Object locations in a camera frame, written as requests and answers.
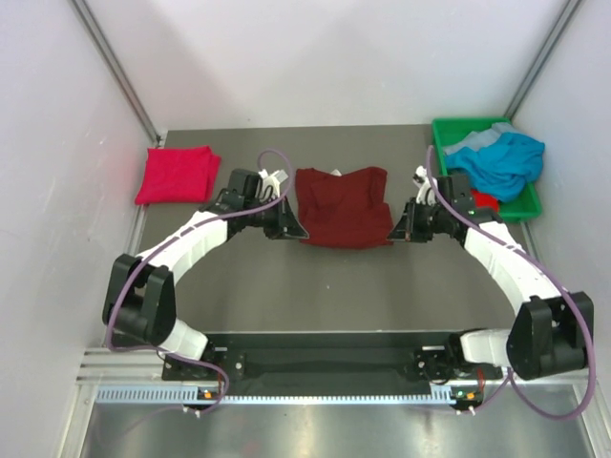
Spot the dark maroon t-shirt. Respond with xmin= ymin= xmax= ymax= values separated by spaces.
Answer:
xmin=295 ymin=167 xmax=393 ymax=249

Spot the aluminium corner post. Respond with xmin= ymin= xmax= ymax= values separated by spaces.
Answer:
xmin=68 ymin=0 xmax=162 ymax=145
xmin=503 ymin=0 xmax=584 ymax=119

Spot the aluminium front rail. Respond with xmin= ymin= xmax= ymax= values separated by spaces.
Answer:
xmin=77 ymin=344 xmax=586 ymax=385

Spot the grey t-shirt in bin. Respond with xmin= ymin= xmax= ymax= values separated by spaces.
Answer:
xmin=443 ymin=122 xmax=519 ymax=156

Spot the blue t-shirt in bin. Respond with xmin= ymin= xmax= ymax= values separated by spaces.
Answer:
xmin=445 ymin=133 xmax=545 ymax=202

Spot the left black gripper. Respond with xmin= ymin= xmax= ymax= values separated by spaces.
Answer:
xmin=243 ymin=193 xmax=307 ymax=239

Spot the green plastic bin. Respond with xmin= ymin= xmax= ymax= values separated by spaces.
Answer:
xmin=432 ymin=116 xmax=542 ymax=222

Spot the left aluminium corner post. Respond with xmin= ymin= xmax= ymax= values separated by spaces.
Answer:
xmin=68 ymin=0 xmax=162 ymax=145

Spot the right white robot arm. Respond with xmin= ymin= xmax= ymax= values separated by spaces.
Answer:
xmin=388 ymin=166 xmax=593 ymax=380

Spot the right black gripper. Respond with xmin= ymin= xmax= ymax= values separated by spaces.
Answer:
xmin=388 ymin=198 xmax=451 ymax=243

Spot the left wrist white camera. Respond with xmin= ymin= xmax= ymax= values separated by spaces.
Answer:
xmin=259 ymin=169 xmax=288 ymax=200

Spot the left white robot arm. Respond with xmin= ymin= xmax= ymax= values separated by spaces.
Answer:
xmin=102 ymin=169 xmax=308 ymax=379

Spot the red t-shirt in bin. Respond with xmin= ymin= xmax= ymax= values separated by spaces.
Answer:
xmin=471 ymin=189 xmax=499 ymax=212

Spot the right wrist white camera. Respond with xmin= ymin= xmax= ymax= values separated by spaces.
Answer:
xmin=412 ymin=166 xmax=436 ymax=206

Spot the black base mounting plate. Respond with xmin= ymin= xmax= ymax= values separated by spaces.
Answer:
xmin=161 ymin=333 xmax=502 ymax=383

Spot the wrist white camera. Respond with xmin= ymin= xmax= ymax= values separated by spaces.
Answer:
xmin=412 ymin=166 xmax=436 ymax=206
xmin=259 ymin=169 xmax=288 ymax=200

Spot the right aluminium corner post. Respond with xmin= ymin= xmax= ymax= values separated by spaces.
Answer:
xmin=503 ymin=0 xmax=584 ymax=119

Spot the folded bright red t-shirt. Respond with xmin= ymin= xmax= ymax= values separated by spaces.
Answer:
xmin=135 ymin=145 xmax=221 ymax=205

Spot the grey slotted cable duct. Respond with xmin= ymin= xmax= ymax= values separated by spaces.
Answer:
xmin=95 ymin=385 xmax=476 ymax=406

